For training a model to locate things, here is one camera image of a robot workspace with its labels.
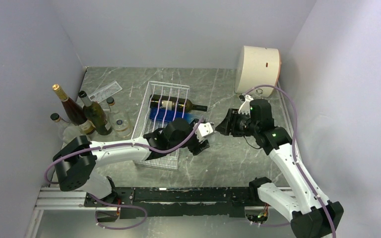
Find dark green wine bottle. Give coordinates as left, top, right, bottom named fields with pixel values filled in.
left=149, top=94, right=208, bottom=113

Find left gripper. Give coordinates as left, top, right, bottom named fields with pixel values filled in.
left=169, top=119, right=210, bottom=155

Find amber bottle gold cap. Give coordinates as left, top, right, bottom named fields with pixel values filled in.
left=52, top=84, right=95, bottom=135

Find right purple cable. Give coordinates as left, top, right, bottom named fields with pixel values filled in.
left=243, top=84, right=337, bottom=238

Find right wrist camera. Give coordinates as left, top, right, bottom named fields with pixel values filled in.
left=238, top=95, right=253, bottom=115

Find cream cylindrical appliance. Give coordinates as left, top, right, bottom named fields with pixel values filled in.
left=234, top=46, right=281, bottom=94

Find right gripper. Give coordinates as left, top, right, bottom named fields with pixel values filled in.
left=215, top=108, right=259, bottom=137

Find clear bottle blue emblem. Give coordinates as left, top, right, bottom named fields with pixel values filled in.
left=106, top=97, right=133, bottom=137

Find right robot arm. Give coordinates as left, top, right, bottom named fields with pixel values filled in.
left=215, top=99, right=344, bottom=238

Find white wire wine rack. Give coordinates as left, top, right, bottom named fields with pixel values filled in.
left=131, top=80, right=191, bottom=170

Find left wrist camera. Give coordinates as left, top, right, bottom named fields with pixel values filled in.
left=195, top=122, right=214, bottom=142

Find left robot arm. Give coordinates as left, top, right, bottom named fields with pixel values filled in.
left=50, top=118, right=214, bottom=206

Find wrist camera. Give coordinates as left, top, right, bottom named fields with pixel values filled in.
left=238, top=95, right=253, bottom=115
left=195, top=122, right=214, bottom=142

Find clear bottle cork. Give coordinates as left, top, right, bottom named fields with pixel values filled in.
left=50, top=113, right=82, bottom=144

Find green wine bottle white label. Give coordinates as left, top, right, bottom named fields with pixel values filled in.
left=78, top=90, right=113, bottom=136

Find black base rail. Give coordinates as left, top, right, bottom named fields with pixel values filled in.
left=103, top=187, right=264, bottom=218

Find clear bottle black gold cap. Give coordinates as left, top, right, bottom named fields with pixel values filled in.
left=206, top=131, right=218, bottom=144

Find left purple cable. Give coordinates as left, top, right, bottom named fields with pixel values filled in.
left=43, top=117, right=206, bottom=230

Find purple cable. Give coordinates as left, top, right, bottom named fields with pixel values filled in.
left=243, top=84, right=337, bottom=238
left=43, top=117, right=206, bottom=230

